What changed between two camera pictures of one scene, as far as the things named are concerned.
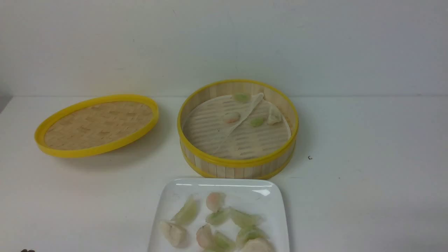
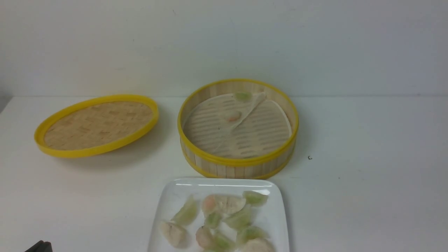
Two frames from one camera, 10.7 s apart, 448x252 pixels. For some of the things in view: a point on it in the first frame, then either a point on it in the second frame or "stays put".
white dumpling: [275, 116] → [227, 204]
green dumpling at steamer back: [242, 97] stays put
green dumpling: [256, 121] → [254, 198]
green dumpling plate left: [188, 212] stays put
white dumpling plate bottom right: [258, 245] stays put
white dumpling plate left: [177, 235] stays put
